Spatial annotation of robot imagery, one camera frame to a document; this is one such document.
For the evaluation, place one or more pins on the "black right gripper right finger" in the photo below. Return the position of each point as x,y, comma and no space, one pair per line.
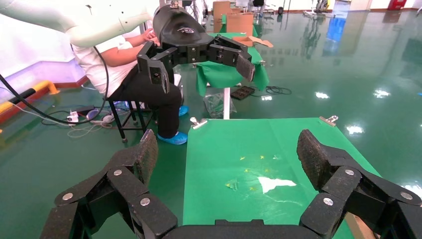
343,184

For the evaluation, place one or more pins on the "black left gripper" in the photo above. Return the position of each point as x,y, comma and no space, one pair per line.
183,33

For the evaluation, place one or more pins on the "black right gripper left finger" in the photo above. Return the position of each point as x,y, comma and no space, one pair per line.
125,184

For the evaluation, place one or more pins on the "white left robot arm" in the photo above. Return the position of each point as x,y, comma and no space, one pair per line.
82,19

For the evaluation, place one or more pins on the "person's bare forearm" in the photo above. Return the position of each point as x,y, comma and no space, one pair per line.
122,56
137,39

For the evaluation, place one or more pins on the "open brown cardboard box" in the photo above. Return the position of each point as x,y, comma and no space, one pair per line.
357,229

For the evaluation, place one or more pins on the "tall cardboard box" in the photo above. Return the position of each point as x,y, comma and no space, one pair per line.
221,13

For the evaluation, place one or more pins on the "flat open cardboard box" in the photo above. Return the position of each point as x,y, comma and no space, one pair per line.
250,41

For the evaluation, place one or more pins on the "person's hand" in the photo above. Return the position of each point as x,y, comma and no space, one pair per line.
151,35

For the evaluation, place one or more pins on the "green cloth on background table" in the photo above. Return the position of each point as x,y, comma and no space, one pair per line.
217,76

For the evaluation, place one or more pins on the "clear plastic bag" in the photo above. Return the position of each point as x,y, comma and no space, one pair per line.
217,105

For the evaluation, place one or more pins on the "blue shoe cover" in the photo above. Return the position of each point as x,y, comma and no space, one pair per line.
183,110
174,138

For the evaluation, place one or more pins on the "white background table leg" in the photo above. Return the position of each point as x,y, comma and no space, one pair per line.
226,105

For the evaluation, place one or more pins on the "black plastic tray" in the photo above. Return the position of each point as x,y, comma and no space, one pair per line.
242,93

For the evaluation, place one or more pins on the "silver metal spring clip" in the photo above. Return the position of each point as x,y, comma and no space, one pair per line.
198,123
329,120

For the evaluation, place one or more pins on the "black metal stool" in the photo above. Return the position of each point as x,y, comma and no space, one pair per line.
115,116

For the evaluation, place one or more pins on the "black power adapter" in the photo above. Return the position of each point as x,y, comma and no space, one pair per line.
85,109

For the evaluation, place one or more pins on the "white power strip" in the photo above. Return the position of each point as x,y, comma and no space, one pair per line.
73,117

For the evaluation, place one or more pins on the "seated person white shirt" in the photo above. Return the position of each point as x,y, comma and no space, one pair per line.
95,69

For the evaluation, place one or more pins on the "red cabinet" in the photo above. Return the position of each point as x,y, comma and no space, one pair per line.
396,4

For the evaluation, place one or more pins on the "yellow and black guard rail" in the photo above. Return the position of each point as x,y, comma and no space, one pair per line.
46,86

